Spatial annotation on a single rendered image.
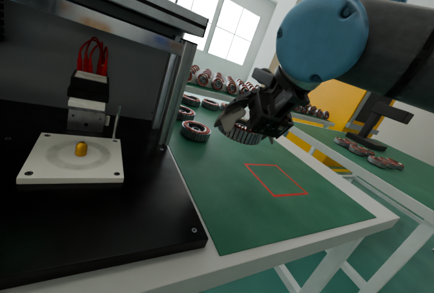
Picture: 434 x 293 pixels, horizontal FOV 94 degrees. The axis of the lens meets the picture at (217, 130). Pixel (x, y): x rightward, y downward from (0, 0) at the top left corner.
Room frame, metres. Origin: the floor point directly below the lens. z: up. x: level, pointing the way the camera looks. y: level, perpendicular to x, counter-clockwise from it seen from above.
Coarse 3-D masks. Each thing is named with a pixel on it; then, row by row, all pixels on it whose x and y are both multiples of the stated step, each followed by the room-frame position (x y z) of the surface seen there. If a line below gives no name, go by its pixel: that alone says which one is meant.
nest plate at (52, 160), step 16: (48, 144) 0.33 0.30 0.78; (64, 144) 0.34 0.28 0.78; (96, 144) 0.38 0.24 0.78; (112, 144) 0.41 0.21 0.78; (32, 160) 0.27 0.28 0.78; (48, 160) 0.29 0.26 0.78; (64, 160) 0.30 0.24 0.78; (80, 160) 0.32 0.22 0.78; (96, 160) 0.33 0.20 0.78; (112, 160) 0.35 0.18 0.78; (32, 176) 0.24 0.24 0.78; (48, 176) 0.25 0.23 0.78; (64, 176) 0.27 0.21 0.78; (80, 176) 0.28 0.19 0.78; (96, 176) 0.29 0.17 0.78; (112, 176) 0.31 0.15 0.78
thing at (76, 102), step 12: (84, 72) 0.40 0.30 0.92; (72, 84) 0.36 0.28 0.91; (84, 84) 0.37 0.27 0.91; (96, 84) 0.38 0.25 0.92; (108, 84) 0.39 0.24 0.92; (72, 96) 0.36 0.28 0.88; (84, 96) 0.37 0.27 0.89; (96, 96) 0.38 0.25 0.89; (108, 96) 0.39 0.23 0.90; (96, 108) 0.36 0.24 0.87
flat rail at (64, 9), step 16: (16, 0) 0.35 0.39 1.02; (32, 0) 0.36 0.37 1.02; (48, 0) 0.37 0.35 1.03; (64, 0) 0.38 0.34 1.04; (64, 16) 0.38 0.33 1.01; (80, 16) 0.39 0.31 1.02; (96, 16) 0.41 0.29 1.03; (112, 32) 0.43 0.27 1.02; (128, 32) 0.44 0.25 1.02; (144, 32) 0.46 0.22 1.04; (160, 48) 0.48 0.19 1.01; (176, 48) 0.50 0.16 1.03
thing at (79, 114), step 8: (72, 112) 0.42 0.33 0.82; (80, 112) 0.43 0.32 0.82; (88, 112) 0.43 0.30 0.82; (96, 112) 0.44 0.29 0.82; (104, 112) 0.46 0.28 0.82; (72, 120) 0.42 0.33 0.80; (80, 120) 0.43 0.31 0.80; (88, 120) 0.44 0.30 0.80; (96, 120) 0.44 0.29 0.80; (104, 120) 0.45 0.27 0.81; (72, 128) 0.42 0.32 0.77; (80, 128) 0.43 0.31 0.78; (88, 128) 0.44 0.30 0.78; (96, 128) 0.45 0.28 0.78
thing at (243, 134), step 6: (240, 120) 0.52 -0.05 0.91; (246, 120) 0.52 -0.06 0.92; (222, 126) 0.45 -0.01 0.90; (234, 126) 0.43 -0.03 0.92; (240, 126) 0.44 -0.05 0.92; (246, 126) 0.49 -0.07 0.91; (222, 132) 0.45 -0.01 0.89; (228, 132) 0.44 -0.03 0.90; (234, 132) 0.44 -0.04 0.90; (240, 132) 0.43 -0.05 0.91; (246, 132) 0.43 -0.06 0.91; (252, 132) 0.44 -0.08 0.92; (234, 138) 0.43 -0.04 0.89; (240, 138) 0.43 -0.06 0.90; (246, 138) 0.43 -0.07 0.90; (252, 138) 0.44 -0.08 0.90; (258, 138) 0.45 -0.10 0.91; (246, 144) 0.44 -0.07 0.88; (252, 144) 0.44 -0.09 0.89
